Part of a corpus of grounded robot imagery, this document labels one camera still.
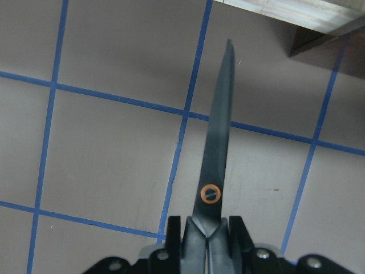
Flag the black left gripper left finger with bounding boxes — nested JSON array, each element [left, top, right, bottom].
[[85, 216, 181, 273]]

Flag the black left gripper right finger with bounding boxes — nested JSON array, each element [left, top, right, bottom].
[[229, 216, 351, 273]]

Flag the orange grey handled scissors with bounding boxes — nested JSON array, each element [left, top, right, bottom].
[[180, 40, 235, 273]]

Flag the dark wooden drawer box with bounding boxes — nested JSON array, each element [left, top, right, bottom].
[[219, 1, 364, 56]]

